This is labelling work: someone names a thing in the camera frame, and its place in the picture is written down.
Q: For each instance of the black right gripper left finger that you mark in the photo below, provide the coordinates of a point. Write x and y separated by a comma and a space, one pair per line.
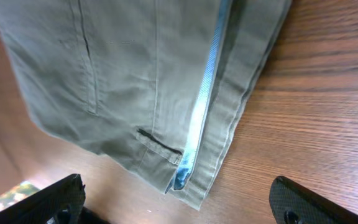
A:
61, 202

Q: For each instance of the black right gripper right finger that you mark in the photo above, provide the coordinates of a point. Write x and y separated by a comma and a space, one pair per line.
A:
292, 203

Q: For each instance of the khaki green shorts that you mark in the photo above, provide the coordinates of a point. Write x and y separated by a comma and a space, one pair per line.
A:
157, 85

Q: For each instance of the colourful printed object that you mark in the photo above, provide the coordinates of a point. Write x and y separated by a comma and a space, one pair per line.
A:
16, 194

